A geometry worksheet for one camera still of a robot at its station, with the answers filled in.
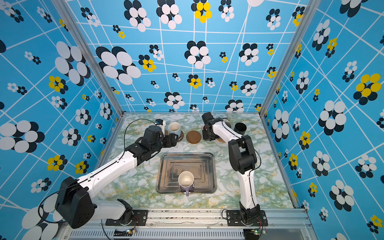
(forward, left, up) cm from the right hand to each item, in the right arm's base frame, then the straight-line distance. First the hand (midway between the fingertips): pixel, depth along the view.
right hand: (210, 137), depth 101 cm
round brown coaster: (+3, +12, -4) cm, 12 cm away
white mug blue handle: (+6, +25, +3) cm, 26 cm away
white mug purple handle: (-29, +15, -4) cm, 32 cm away
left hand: (-11, +21, +17) cm, 29 cm away
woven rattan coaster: (-1, -7, -2) cm, 8 cm away
